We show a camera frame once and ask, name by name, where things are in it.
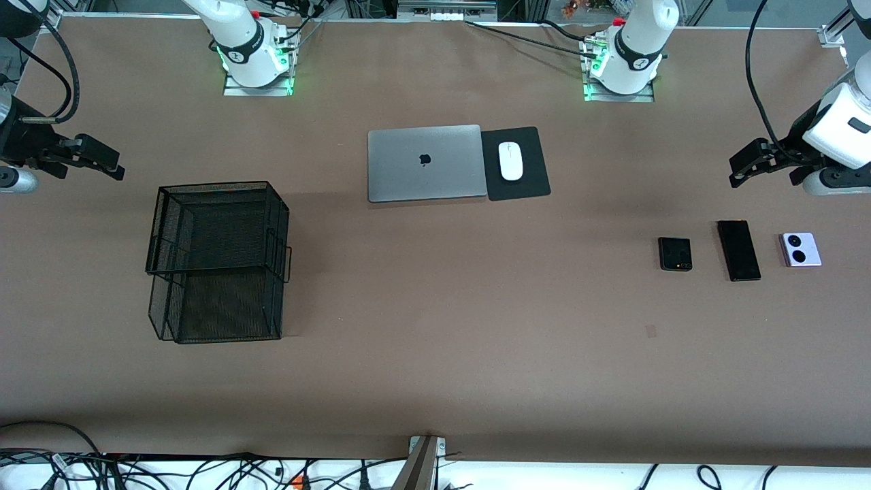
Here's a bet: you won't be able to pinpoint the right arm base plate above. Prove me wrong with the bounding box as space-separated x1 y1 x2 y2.
223 37 296 97

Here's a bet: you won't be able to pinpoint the black mouse pad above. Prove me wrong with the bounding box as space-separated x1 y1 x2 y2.
480 126 552 202

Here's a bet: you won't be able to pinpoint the black flip phone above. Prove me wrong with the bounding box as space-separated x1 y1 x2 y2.
657 236 693 272

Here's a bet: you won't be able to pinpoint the black slab smartphone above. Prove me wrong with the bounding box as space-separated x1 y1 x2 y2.
717 219 762 282

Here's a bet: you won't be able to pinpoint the tangled floor cables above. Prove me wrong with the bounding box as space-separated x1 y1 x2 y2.
0 449 409 490

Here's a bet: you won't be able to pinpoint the black wire mesh basket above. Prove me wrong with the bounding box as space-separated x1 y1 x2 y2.
145 180 293 344

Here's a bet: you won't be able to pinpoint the black table cable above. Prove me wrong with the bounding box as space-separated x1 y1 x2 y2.
541 18 591 42
465 19 599 59

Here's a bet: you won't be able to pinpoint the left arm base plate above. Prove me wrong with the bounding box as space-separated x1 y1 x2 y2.
582 35 656 103

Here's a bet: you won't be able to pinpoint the aluminium frame rail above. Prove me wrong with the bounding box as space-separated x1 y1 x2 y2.
41 0 96 31

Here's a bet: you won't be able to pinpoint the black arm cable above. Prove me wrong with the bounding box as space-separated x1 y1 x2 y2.
745 0 785 148
0 0 82 125

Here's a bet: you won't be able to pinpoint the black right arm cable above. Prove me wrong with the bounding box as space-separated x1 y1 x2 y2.
0 0 82 125

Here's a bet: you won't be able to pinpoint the lavender flip phone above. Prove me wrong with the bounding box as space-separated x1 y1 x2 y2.
778 232 823 268

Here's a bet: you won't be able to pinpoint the grey power strip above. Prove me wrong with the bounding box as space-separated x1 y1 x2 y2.
397 0 498 23

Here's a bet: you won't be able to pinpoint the grey camera stand post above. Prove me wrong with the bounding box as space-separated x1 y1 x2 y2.
391 436 447 490

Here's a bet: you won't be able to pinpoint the white computer mouse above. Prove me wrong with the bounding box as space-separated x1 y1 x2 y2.
498 141 525 182

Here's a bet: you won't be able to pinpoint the silver closed laptop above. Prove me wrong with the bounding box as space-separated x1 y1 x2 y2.
367 124 489 203

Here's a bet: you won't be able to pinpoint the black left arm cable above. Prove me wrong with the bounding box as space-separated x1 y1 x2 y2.
745 0 785 148

